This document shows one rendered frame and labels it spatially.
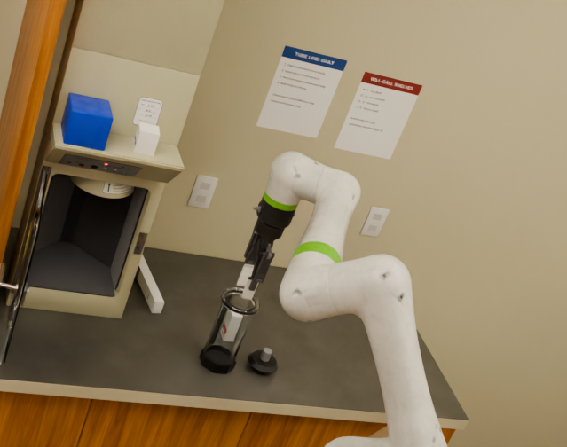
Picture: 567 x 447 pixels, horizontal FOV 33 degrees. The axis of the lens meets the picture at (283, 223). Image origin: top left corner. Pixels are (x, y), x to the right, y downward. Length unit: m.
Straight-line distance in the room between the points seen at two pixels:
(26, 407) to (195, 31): 1.05
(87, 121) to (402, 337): 0.89
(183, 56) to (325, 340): 1.08
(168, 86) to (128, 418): 0.89
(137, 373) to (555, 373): 2.12
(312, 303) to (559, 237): 1.85
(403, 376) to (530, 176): 1.60
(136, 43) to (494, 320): 2.03
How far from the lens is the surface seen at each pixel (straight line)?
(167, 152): 2.43
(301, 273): 2.02
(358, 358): 2.99
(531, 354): 4.04
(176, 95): 2.41
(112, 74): 2.37
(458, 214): 3.43
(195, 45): 2.36
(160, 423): 2.68
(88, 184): 2.54
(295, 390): 2.74
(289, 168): 2.36
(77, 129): 2.30
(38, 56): 2.24
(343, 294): 1.98
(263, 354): 2.73
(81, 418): 2.62
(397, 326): 1.98
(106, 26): 2.32
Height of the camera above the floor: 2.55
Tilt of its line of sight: 27 degrees down
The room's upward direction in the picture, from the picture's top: 22 degrees clockwise
